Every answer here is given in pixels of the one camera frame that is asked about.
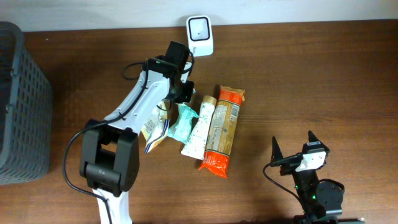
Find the mint green snack packet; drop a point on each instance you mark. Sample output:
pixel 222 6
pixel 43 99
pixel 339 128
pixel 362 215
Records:
pixel 182 128

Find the grey plastic mesh basket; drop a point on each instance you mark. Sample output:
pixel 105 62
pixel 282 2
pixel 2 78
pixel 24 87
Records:
pixel 26 111

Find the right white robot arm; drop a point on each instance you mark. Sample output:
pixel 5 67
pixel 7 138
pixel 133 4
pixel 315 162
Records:
pixel 320 199

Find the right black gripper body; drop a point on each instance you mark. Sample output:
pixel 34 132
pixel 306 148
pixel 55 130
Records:
pixel 301 177

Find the white tube with tan cap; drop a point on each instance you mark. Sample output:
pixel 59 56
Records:
pixel 195 146

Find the yellow white snack bag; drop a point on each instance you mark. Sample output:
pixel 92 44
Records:
pixel 156 127

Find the orange long cracker package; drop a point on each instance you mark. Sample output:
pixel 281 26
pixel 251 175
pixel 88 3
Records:
pixel 222 129

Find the white barcode scanner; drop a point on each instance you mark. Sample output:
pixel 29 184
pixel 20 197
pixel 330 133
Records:
pixel 199 35

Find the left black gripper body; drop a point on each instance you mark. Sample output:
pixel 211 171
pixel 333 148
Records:
pixel 183 93

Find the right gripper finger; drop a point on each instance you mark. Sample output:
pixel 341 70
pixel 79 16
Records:
pixel 276 152
pixel 313 140

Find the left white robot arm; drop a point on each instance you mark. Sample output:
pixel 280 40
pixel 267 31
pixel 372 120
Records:
pixel 110 148

